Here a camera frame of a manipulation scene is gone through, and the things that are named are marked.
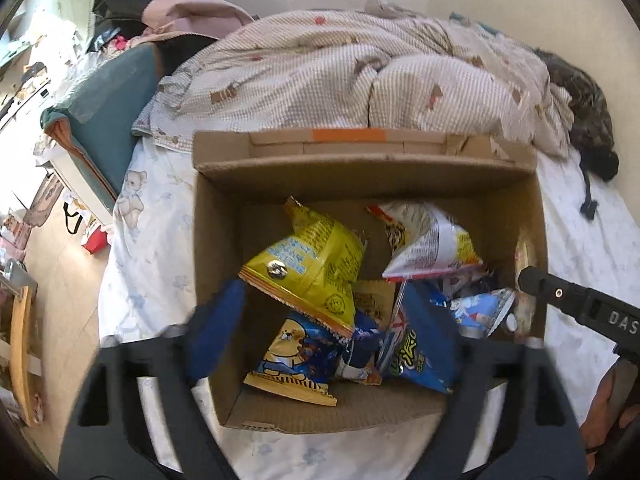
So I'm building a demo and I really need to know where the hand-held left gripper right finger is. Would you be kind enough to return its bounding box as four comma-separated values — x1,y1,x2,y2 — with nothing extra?
435,337,588,480

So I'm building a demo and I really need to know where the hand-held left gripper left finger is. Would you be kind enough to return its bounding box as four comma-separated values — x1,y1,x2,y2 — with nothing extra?
57,277,248,480

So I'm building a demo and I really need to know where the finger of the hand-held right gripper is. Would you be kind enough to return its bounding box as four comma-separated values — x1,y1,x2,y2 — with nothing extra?
516,266,596,328

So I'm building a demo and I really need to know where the blue rocket snack packet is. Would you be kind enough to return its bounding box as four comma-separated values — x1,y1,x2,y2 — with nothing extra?
377,282,463,395
447,287,517,338

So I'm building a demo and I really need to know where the blue bear snack packet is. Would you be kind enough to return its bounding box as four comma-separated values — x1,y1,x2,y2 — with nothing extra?
244,311,353,407

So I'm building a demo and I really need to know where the brown cardboard box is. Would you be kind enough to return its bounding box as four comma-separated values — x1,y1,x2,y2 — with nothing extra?
192,127,550,435

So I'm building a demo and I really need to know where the white red yellow snack packet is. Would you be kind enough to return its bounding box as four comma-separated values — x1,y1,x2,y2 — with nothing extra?
366,201,484,282

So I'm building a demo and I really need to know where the person's right hand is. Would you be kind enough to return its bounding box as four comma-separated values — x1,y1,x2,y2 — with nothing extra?
582,365,632,456

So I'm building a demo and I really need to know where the white bear bed sheet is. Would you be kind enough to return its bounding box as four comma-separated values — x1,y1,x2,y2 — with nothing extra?
97,137,633,480

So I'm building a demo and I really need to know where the white orange shopping bag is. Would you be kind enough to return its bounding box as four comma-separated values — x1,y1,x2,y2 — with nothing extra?
62,199,110,256

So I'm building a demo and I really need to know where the camouflage cloth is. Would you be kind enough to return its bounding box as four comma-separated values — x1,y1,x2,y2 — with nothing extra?
532,47,621,182

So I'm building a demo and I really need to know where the wooden rack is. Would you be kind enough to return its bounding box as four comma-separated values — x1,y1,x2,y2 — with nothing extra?
7,260,48,428

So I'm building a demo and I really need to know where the white storage cabinet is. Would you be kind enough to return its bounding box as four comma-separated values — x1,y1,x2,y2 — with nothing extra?
37,152,115,226

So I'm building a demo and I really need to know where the teal cushion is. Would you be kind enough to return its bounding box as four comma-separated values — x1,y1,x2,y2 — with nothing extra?
41,42,161,216

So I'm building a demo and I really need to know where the teal pillow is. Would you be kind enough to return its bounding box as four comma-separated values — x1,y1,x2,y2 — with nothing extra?
448,10,503,38

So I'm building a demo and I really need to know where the checked bear duvet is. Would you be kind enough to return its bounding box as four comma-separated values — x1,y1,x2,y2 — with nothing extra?
132,9,576,161

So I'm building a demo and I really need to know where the pink cloth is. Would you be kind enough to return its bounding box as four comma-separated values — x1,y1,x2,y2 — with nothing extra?
141,0,256,41

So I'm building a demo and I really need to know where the dark cord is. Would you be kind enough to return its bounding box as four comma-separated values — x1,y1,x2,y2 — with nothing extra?
579,162,600,220

